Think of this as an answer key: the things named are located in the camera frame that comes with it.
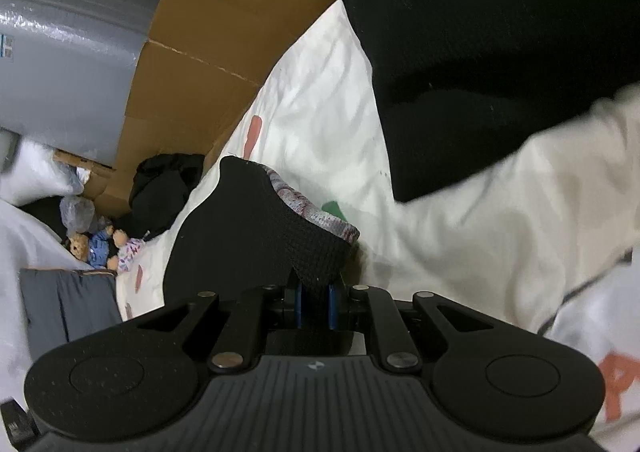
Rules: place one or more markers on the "doll in floral dress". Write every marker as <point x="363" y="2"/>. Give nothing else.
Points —
<point x="127" y="249"/>

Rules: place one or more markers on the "black pants with bear print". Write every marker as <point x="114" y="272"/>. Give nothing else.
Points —
<point x="250" y="232"/>

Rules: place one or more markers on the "crumpled black garment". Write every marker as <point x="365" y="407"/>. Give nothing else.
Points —
<point x="160" y="187"/>

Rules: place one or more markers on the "white curtain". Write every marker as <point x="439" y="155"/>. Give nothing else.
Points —
<point x="20" y="242"/>

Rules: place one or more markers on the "teddy bear in blue shirt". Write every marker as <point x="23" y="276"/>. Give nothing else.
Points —
<point x="100" y="247"/>

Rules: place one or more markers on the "low cardboard sheet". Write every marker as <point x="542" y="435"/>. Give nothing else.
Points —
<point x="210" y="57"/>

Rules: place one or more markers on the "clear plastic bag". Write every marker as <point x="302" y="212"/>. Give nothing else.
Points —
<point x="77" y="212"/>

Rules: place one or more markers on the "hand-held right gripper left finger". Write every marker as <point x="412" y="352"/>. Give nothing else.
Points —
<point x="299" y="304"/>

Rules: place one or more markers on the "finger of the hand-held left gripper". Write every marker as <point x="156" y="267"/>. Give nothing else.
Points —
<point x="17" y="427"/>

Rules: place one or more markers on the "folded black clothes stack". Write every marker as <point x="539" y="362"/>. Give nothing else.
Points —
<point x="475" y="57"/>

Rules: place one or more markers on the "white pillow in plastic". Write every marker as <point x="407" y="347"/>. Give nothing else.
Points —
<point x="35" y="172"/>

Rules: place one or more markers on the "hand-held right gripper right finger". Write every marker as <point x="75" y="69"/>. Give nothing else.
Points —
<point x="331" y="306"/>

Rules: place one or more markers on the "cream printed bed sheet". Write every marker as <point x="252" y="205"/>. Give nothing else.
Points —
<point x="325" y="107"/>

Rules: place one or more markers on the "grey plastic storage bin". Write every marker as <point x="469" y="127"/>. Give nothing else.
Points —
<point x="65" y="72"/>

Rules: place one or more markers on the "grey quilted cushion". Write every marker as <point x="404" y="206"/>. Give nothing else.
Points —
<point x="65" y="302"/>

